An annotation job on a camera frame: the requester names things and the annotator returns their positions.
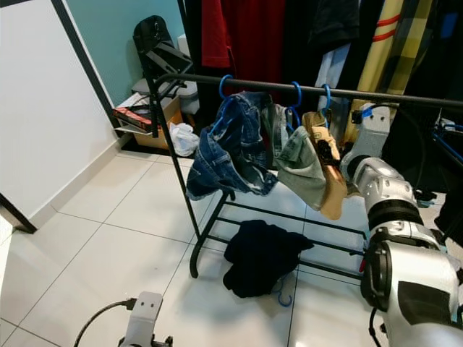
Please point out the tan garment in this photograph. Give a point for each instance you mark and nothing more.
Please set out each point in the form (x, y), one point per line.
(333, 195)

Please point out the black door frame post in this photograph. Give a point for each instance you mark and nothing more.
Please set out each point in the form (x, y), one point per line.
(94, 65)
(18, 213)

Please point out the brown cardboard box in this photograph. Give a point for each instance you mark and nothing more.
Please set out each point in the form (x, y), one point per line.
(159, 139)

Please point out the dark grey hanging t-shirt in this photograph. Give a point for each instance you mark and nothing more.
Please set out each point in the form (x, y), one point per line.
(333, 22)

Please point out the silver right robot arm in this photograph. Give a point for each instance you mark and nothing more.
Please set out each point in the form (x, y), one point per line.
(416, 282)

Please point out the white plastic bag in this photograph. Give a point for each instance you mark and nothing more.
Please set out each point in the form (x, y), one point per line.
(183, 139)

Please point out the yellow striped hanging garment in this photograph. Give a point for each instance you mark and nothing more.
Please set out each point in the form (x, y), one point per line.
(398, 43)

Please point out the red hanging garment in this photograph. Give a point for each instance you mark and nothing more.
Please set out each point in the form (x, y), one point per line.
(242, 32)

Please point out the white hanging garment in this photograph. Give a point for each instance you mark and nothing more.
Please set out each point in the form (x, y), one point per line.
(333, 72)

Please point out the black metal clothes rack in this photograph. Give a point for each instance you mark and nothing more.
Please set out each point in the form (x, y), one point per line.
(260, 85)

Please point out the black backpack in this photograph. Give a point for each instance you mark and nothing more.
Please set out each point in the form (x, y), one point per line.
(152, 43)

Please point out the white cabinet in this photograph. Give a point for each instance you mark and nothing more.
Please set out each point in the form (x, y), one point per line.
(188, 58)

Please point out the dark navy crumpled garment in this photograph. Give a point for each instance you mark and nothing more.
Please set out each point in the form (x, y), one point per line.
(260, 256)

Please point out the grey green shorts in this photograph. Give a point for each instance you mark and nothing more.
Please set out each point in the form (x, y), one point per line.
(300, 163)

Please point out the grey stool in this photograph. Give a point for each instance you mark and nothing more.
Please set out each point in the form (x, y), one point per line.
(181, 94)

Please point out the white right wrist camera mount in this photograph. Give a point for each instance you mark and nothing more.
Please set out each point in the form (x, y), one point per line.
(372, 137)

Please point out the red and black box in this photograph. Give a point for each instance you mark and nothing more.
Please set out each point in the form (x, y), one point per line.
(134, 119)

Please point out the black hanging garment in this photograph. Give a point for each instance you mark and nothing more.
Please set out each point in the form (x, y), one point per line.
(296, 40)

